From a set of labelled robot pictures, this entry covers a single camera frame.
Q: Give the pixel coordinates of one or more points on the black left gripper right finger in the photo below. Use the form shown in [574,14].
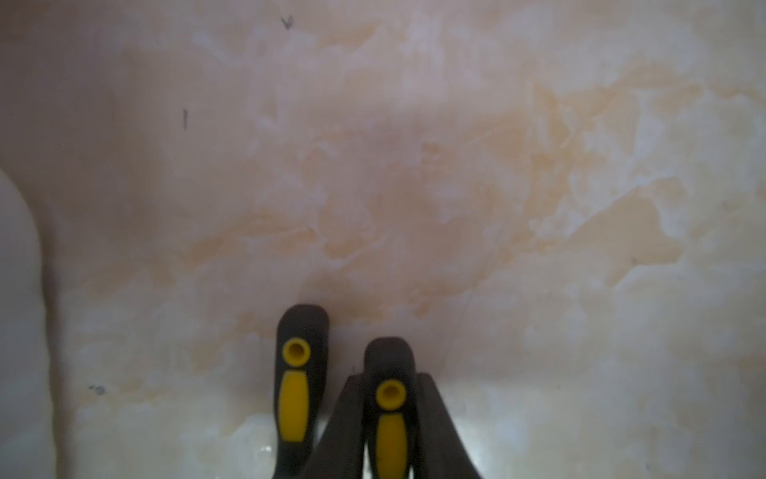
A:
[440,452]

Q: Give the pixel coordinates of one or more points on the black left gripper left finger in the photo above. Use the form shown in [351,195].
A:
[340,451]

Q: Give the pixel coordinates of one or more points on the black yellow file tool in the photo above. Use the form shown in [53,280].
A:
[301,361]

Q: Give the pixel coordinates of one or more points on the white plastic storage box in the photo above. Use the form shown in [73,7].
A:
[28,447]

